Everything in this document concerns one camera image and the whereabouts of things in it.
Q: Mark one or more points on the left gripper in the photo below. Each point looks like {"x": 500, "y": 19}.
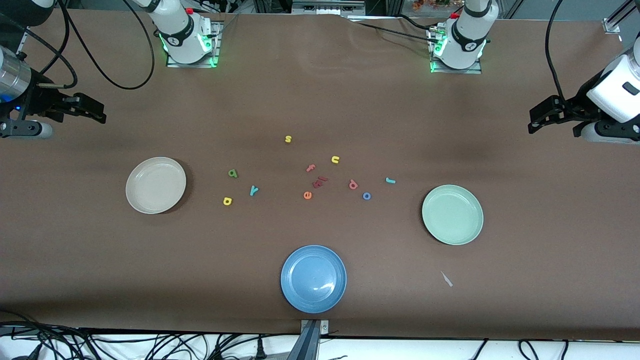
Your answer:
{"x": 573, "y": 108}

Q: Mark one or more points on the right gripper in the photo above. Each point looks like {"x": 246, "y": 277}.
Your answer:
{"x": 41, "y": 100}

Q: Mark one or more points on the teal foam letter y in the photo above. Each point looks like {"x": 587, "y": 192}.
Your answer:
{"x": 253, "y": 190}

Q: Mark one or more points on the pink foam letter p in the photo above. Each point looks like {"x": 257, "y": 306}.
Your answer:
{"x": 351, "y": 185}

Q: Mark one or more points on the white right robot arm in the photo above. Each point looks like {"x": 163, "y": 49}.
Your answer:
{"x": 182, "y": 37}

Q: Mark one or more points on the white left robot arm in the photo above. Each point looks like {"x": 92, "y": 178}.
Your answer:
{"x": 467, "y": 35}

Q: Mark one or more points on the beige brown plate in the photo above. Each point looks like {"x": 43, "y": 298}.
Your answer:
{"x": 156, "y": 187}

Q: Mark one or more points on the light green plate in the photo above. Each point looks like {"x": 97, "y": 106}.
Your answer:
{"x": 452, "y": 217}

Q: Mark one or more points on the orange leaf decoration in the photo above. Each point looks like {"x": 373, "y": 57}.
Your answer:
{"x": 430, "y": 4}

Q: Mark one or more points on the white paper scrap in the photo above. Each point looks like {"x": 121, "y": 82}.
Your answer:
{"x": 446, "y": 279}

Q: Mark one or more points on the brown table cover sheet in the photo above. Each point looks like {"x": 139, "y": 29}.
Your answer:
{"x": 320, "y": 90}

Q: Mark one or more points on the grey metal box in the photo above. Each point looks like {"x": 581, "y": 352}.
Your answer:
{"x": 327, "y": 6}

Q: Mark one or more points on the blue plate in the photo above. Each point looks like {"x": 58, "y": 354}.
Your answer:
{"x": 312, "y": 280}

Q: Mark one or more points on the black power plug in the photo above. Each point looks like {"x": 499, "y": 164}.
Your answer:
{"x": 260, "y": 348}

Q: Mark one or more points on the long aluminium edge rail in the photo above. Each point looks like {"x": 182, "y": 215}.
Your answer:
{"x": 21, "y": 46}

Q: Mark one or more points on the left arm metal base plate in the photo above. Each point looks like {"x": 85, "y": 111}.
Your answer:
{"x": 455, "y": 71}

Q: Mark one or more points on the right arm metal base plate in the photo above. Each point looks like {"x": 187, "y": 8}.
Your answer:
{"x": 190, "y": 65}

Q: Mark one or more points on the grey metal camera mount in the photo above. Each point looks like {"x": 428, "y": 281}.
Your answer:
{"x": 310, "y": 345}

